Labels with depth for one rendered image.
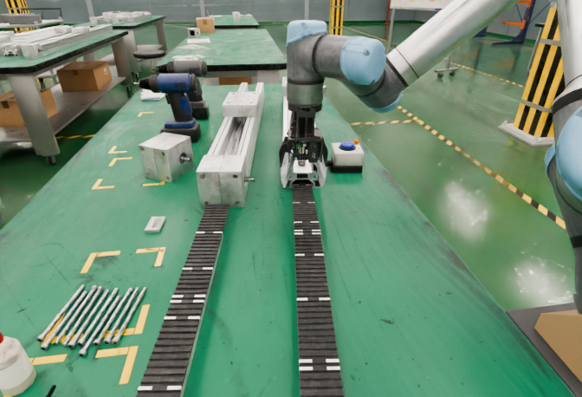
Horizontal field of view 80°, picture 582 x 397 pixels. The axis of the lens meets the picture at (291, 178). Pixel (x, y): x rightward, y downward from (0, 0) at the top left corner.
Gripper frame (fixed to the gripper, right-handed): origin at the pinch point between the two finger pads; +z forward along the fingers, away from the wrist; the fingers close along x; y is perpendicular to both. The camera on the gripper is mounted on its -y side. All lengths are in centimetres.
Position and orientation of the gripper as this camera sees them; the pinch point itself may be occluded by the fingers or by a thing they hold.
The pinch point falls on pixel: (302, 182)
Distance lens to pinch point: 83.6
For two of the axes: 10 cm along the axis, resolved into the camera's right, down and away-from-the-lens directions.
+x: 10.0, -0.1, 0.2
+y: 0.2, 4.7, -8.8
